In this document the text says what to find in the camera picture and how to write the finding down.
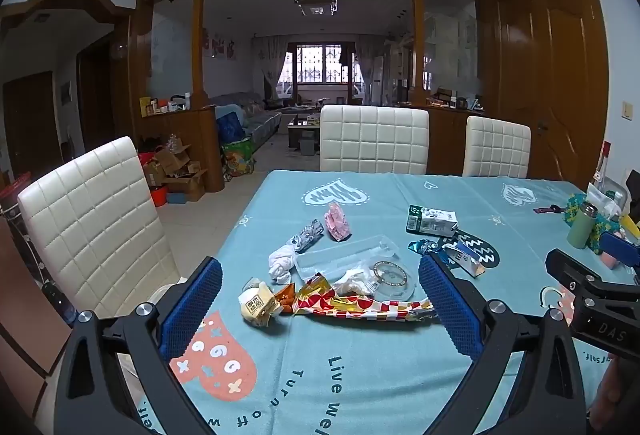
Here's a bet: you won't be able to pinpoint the blue fabric bag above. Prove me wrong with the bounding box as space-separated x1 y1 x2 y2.
216 112 246 143

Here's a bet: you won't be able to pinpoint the dark wooden door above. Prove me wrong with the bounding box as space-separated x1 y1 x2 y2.
2 71 55 166

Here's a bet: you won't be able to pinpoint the clear plastic tray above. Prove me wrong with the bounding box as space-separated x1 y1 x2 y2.
294 235 401 286

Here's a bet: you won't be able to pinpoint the dark coffee table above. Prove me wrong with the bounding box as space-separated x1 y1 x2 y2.
287 108 323 138

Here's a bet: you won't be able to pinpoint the ceiling lamp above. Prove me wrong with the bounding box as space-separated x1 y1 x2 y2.
294 0 338 16

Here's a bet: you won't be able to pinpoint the white tissue wad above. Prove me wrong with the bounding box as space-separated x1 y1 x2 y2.
268 242 303 285

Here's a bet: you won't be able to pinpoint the open cardboard box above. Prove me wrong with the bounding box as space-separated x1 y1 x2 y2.
155 144 192 176

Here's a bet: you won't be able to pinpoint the blue foil wrapper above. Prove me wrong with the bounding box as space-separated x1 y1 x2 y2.
407 237 443 256

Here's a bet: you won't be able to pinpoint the small cardboard box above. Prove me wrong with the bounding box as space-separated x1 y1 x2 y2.
142 162 166 188

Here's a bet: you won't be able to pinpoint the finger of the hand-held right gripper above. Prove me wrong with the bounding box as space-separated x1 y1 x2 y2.
599 231 640 272
545 247 640 301

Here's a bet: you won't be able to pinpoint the white quilted dining chair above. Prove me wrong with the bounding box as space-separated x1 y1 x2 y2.
462 115 532 179
17 136 183 321
319 104 431 176

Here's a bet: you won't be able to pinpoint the green thermos bottle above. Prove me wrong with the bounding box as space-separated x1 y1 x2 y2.
566 202 598 248

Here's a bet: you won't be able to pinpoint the green blue knit pouch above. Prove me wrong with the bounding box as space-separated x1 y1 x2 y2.
565 192 621 256

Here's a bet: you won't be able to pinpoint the wall posters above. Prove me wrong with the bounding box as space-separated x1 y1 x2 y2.
202 32 237 61

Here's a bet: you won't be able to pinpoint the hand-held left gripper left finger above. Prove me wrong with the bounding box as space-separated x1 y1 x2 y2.
52 256 226 435

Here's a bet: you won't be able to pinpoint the small white blue carton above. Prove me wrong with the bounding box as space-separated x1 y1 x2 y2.
440 242 486 278

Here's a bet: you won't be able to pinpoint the colourful woven bag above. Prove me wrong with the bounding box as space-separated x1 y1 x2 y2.
222 140 256 181

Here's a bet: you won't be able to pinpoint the pink crumpled wrapper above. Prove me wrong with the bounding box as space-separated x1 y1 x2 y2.
324 202 353 242

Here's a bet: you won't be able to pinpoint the round clear gold-rimmed lid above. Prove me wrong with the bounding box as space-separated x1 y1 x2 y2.
370 260 417 301

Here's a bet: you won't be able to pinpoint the crumpled clear plastic bag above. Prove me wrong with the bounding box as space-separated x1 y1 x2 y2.
332 267 376 298

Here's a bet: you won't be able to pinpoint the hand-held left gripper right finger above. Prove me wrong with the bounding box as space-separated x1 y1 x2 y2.
418 253 589 435

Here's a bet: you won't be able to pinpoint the red yellow checked wrapper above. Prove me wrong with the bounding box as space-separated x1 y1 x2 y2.
292 272 437 321

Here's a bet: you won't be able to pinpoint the orange snack wrapper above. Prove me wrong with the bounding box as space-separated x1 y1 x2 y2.
274 282 301 313

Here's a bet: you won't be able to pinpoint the person's right hand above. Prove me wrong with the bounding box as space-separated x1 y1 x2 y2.
589 357 640 435

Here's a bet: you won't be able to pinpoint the silver foil wrapper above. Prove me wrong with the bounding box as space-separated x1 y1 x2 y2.
289 218 325 252

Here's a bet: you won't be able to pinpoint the green white milk carton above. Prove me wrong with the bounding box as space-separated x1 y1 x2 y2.
406 204 459 237

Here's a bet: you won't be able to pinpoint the grey blue sofa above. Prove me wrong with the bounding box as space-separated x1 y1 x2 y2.
207 92 283 153

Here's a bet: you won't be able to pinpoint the white yellow snack packet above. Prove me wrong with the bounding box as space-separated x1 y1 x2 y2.
239 280 280 327

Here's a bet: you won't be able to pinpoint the wooden half-height cabinet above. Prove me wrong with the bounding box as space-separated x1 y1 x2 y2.
137 106 226 193

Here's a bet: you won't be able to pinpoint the wooden panel door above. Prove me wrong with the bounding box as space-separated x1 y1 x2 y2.
495 0 608 188

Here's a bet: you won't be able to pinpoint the large cardboard box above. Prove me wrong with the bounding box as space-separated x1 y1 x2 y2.
165 168 208 202

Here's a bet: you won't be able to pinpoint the barred window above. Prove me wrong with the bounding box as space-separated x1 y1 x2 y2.
295 44 343 85

